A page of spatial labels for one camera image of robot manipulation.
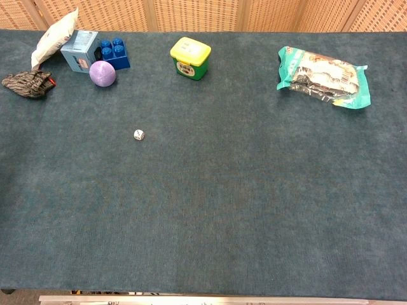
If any teal felt table cloth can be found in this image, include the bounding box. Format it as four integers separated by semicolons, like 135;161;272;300
0;29;407;302

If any green tub with yellow lid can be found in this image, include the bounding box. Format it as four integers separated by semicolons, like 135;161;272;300
169;36;212;82

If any purple ball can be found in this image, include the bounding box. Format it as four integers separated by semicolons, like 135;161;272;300
88;60;117;88

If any blue toy building brick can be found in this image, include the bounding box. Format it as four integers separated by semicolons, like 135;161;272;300
100;37;132;71

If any woven rattan folding screen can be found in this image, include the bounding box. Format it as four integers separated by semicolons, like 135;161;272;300
0;0;407;32

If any teal snack food bag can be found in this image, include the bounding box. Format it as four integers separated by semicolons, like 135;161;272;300
276;46;372;110

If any light blue carton box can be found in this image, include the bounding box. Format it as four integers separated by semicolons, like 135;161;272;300
60;30;103;74

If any white plastic pouch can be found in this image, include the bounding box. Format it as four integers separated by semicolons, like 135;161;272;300
31;7;79;71

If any silver aluminium frame rail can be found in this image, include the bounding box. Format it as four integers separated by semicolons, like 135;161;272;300
38;294;370;305

